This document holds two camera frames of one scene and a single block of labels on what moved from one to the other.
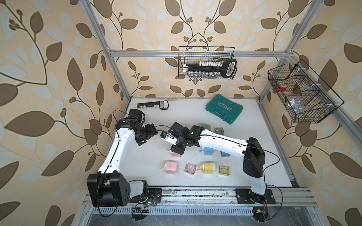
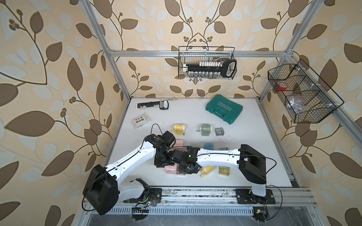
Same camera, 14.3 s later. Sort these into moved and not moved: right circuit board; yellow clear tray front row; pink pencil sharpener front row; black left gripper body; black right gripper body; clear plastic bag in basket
Moved: black left gripper body; black right gripper body
Not moved: yellow clear tray front row; pink pencil sharpener front row; right circuit board; clear plastic bag in basket
